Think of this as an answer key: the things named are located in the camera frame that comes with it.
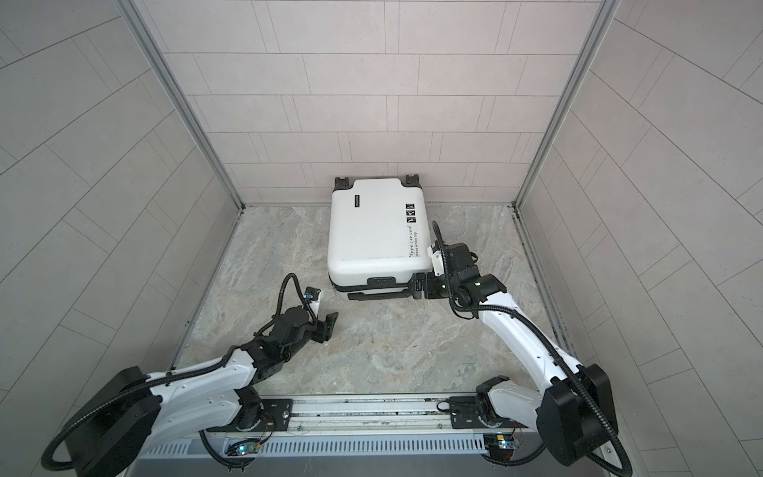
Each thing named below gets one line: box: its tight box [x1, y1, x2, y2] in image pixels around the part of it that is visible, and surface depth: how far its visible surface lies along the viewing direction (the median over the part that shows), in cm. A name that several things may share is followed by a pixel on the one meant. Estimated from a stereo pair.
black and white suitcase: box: [327, 173, 433, 302], surface depth 84 cm
